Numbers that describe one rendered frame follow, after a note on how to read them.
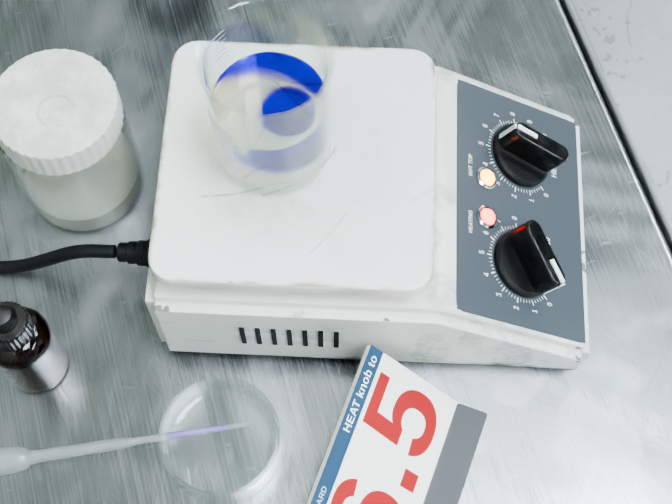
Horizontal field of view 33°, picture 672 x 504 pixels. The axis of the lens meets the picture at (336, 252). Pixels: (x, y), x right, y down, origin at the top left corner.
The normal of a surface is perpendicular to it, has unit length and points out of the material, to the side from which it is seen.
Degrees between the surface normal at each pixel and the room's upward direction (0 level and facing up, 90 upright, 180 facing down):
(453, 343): 90
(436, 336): 90
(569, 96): 0
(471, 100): 30
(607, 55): 0
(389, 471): 40
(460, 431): 0
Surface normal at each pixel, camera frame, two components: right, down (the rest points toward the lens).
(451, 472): 0.00, -0.41
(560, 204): 0.50, -0.33
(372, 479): 0.60, -0.11
